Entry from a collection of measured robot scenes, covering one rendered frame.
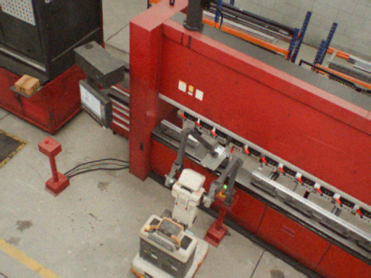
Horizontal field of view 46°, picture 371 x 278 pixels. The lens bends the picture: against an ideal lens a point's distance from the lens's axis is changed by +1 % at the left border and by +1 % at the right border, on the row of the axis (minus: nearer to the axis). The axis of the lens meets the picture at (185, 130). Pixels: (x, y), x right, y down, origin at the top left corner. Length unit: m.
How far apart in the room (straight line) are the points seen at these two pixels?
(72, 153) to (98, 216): 1.09
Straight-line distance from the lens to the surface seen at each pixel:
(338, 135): 4.00
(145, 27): 4.23
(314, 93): 3.83
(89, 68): 4.43
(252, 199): 4.89
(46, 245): 5.38
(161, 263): 4.67
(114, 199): 5.62
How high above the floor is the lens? 4.60
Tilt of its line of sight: 46 degrees down
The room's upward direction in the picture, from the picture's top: 8 degrees clockwise
